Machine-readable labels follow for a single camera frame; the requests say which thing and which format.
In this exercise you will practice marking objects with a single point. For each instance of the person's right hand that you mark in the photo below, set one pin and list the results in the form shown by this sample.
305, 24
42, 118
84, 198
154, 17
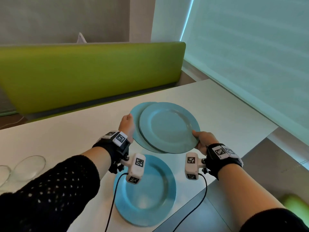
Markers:
206, 140

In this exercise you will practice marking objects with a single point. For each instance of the green seat cushion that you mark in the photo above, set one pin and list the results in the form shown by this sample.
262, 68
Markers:
297, 207

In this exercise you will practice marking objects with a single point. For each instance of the person's left hand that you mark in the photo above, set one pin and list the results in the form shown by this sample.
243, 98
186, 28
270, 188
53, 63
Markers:
126, 126

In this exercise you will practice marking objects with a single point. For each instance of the small white sign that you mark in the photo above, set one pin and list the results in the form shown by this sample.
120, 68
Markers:
81, 39

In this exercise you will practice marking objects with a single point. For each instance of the green upholstered bench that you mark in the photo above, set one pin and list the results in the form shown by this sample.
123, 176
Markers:
84, 74

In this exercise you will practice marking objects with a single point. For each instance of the pale window blind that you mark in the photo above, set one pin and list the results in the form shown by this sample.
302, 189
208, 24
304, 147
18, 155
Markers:
241, 57

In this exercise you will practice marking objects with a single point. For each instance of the person's left forearm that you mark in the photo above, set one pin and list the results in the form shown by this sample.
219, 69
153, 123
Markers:
96, 157

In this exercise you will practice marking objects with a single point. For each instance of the white table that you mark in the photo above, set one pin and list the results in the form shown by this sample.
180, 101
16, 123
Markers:
217, 106

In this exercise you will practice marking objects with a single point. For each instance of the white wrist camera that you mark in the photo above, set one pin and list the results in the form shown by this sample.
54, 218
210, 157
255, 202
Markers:
192, 166
136, 166

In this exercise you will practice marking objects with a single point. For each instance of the person's right forearm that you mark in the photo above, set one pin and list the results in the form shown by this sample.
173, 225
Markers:
241, 190

